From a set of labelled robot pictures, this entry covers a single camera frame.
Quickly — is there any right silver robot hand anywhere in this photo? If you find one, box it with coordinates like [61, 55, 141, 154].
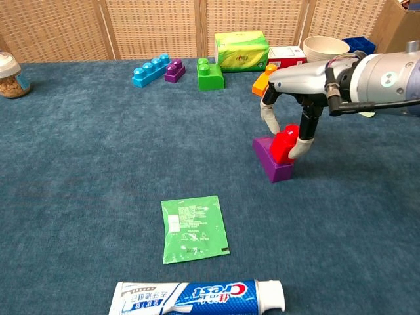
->
[260, 51, 367, 161]

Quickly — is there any red toy block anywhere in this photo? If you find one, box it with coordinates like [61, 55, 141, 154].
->
[269, 123, 301, 164]

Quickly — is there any purple toy block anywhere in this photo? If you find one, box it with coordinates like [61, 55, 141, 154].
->
[251, 136, 294, 184]

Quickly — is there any orange toy block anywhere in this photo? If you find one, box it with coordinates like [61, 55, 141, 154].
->
[251, 64, 279, 98]

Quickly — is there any green toy block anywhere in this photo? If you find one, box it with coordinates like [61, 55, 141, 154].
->
[196, 57, 226, 92]

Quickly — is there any small purple two-stud block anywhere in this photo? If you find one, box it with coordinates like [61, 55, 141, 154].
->
[163, 58, 186, 83]

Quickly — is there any cyan long toy block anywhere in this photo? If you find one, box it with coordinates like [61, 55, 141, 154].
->
[131, 52, 171, 89]

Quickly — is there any red and white box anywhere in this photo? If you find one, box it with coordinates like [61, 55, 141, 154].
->
[267, 45, 308, 69]

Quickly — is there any beige bowl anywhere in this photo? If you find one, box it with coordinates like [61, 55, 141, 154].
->
[302, 35, 350, 63]

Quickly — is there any blue compartment tray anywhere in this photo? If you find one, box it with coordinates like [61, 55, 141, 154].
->
[341, 36, 377, 55]

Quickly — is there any green tissue pack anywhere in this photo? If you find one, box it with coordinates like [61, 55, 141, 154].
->
[214, 31, 270, 74]

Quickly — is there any cardboard box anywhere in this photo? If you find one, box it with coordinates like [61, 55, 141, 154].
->
[369, 0, 420, 55]

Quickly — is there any woven folding screen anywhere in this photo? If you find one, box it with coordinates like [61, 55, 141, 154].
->
[0, 0, 388, 64]

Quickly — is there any green sachet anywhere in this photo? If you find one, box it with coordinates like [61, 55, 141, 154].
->
[160, 195, 231, 265]

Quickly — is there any blue white toothpaste tube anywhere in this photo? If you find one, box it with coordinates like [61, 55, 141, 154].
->
[108, 279, 286, 315]

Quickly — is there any glass jar with white lid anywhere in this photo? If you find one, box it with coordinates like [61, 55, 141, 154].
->
[0, 51, 32, 99]

